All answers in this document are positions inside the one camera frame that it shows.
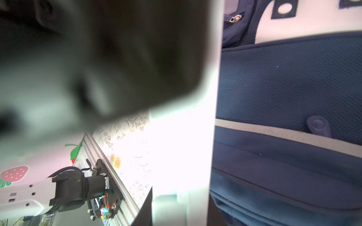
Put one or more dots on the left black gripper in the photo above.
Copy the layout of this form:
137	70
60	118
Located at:
72	65

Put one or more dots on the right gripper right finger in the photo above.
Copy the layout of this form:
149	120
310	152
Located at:
214	217

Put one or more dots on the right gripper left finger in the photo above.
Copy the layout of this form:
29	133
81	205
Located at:
144	217

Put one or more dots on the light blue pencil case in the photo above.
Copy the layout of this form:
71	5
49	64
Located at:
183	129

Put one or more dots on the navy blue student backpack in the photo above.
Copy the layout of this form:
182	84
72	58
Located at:
288	132

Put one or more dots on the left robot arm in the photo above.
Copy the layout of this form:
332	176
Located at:
25	193

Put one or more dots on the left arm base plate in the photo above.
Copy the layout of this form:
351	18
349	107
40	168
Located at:
105	197

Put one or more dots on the aluminium front rail frame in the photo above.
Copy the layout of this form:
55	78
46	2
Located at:
86	158

